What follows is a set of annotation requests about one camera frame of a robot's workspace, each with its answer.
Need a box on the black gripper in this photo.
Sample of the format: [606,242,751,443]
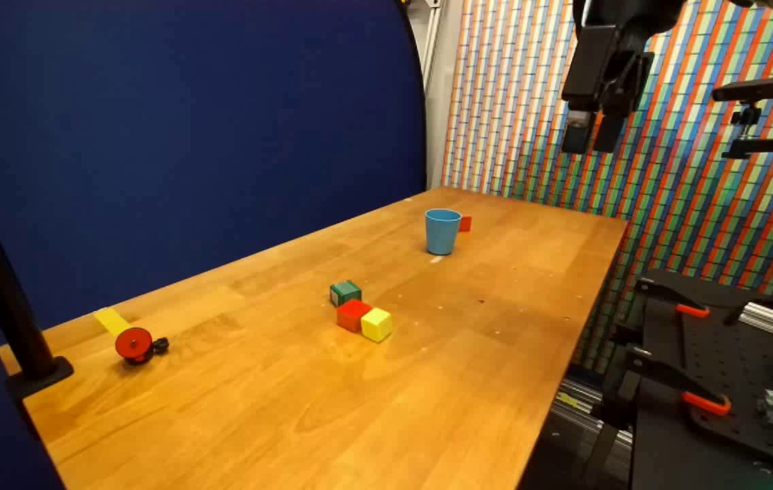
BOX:
[559,23,659,155]

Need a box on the green wooden block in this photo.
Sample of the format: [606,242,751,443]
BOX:
[328,279,366,311]

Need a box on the blue plastic cup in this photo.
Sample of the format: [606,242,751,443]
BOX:
[423,206,467,260]

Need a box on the yellow wooden block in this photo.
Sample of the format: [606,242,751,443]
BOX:
[359,304,399,347]

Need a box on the red wooden block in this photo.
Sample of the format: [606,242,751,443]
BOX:
[335,298,376,336]

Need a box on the red round disc toy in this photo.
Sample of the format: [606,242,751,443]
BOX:
[112,325,159,367]

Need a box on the yellow flat strip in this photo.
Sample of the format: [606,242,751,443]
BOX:
[92,304,137,340]

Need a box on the black stand pole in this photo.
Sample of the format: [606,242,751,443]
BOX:
[0,133,77,404]

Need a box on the black camera on mount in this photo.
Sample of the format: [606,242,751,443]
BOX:
[709,74,773,106]

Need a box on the white backdrop frame pole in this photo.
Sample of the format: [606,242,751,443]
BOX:
[401,0,453,187]

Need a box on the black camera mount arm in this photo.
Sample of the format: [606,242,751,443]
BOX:
[720,102,773,166]

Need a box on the orange handled black clamp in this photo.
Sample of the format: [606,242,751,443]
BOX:
[631,274,717,328]
[619,347,736,423]

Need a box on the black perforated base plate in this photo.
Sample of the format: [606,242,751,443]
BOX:
[630,269,773,483]

